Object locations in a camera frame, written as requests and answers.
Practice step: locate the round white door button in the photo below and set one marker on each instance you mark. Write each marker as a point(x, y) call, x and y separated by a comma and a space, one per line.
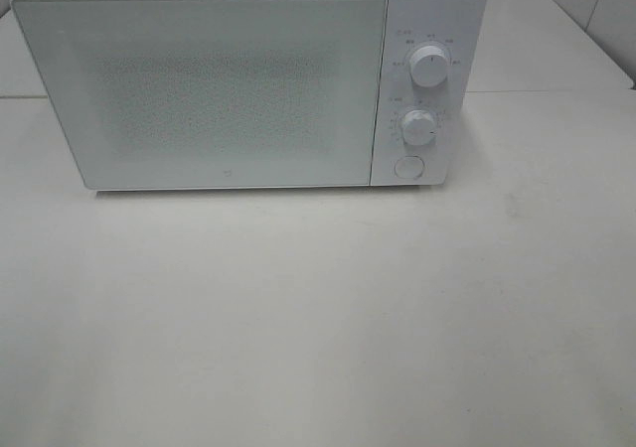
point(409, 168)

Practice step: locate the white timer knob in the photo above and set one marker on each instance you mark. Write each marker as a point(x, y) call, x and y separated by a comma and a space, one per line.
point(418, 127)

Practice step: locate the white microwave door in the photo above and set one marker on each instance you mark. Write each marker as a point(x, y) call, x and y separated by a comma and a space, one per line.
point(202, 94)

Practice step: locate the upper white power knob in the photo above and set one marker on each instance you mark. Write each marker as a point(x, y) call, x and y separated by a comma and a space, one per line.
point(428, 64)

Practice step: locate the white microwave oven body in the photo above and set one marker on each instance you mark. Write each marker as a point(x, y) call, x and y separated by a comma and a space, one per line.
point(456, 25)

